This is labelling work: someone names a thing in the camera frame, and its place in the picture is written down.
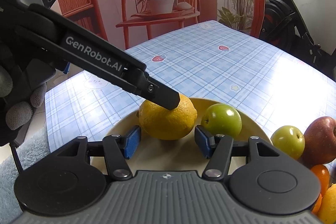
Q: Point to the blue plaid tablecloth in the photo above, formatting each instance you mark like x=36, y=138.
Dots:
x=206, y=60

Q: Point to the red apple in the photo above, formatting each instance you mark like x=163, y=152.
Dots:
x=320, y=142

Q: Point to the yellow lemon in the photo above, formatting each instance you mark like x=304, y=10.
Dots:
x=164, y=124
x=327, y=211

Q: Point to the green apple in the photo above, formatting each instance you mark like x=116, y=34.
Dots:
x=221, y=118
x=290, y=140

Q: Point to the beige round plate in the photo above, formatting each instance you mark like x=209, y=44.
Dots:
x=182, y=154

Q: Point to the small mandarin orange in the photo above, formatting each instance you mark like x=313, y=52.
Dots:
x=323, y=175
x=317, y=205

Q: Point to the black exercise bike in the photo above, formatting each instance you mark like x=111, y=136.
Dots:
x=284, y=27

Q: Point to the left gloved hand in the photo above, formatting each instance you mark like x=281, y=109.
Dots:
x=23, y=90

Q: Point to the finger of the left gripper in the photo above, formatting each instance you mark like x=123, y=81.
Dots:
x=154, y=91

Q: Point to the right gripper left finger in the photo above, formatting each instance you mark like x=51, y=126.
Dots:
x=119, y=148

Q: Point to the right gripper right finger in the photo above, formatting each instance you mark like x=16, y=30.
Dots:
x=216, y=148

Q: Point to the light blue fluffy rug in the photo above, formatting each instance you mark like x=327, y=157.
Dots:
x=30, y=152

